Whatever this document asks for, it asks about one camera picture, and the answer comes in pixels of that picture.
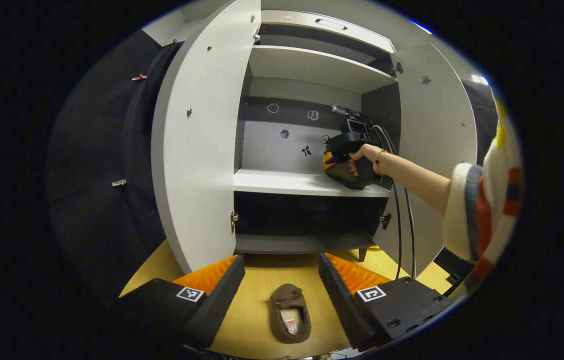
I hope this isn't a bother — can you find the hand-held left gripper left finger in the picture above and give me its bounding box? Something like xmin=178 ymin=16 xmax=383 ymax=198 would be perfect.
xmin=117 ymin=255 xmax=246 ymax=351

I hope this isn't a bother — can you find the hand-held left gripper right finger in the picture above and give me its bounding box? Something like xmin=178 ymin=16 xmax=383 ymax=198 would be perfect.
xmin=318 ymin=252 xmax=455 ymax=352

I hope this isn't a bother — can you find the white shoe cabinet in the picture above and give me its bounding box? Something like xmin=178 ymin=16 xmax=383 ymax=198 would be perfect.
xmin=151 ymin=0 xmax=478 ymax=278

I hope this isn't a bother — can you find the white shoe cabinet door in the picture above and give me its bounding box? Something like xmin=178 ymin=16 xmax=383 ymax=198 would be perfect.
xmin=151 ymin=0 xmax=262 ymax=275
xmin=372 ymin=42 xmax=478 ymax=278

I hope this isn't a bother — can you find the white cabinet drawer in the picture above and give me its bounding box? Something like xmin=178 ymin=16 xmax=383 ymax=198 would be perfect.
xmin=261 ymin=10 xmax=396 ymax=53

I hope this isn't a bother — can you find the striped knit sweater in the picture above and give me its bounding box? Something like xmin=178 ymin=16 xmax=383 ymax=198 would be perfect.
xmin=442 ymin=97 xmax=524 ymax=293

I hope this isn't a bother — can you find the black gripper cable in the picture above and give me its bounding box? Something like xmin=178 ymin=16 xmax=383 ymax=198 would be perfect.
xmin=372 ymin=125 xmax=404 ymax=280
xmin=382 ymin=125 xmax=417 ymax=280

